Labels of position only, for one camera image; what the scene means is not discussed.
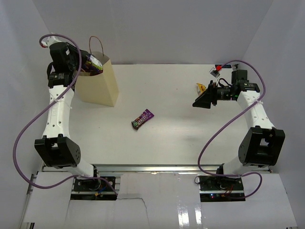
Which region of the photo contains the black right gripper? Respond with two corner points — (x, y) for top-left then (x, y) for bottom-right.
(193, 81), (236, 109)

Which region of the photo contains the large dark blue candy bag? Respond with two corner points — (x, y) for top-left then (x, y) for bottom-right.
(81, 53), (103, 75)

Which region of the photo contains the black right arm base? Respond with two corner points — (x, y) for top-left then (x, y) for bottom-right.
(194, 176), (245, 202)

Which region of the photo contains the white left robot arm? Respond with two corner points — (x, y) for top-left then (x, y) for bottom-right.
(34, 42), (101, 190)

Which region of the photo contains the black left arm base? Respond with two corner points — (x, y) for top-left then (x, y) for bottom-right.
(71, 178), (117, 201)

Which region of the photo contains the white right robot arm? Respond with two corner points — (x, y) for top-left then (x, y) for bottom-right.
(193, 80), (285, 190)

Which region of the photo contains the small yellow snack packet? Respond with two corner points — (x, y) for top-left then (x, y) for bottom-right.
(196, 83), (206, 95)

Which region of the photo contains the brown purple M&M's packet right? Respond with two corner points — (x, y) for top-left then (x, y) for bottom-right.
(131, 109), (154, 130)

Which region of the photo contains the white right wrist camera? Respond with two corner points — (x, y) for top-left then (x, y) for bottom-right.
(209, 65), (222, 82)

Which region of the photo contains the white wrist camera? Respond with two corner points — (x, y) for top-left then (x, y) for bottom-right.
(209, 65), (222, 82)
(39, 33), (61, 48)

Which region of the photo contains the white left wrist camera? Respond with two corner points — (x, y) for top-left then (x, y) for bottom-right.
(39, 33), (61, 48)

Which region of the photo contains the cream paper bag with handles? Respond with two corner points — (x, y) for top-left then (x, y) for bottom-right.
(75, 44), (119, 107)

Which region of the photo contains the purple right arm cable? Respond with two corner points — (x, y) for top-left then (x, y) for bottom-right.
(198, 60), (267, 200)

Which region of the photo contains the aluminium front rail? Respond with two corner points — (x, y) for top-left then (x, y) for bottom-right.
(42, 164), (270, 173)

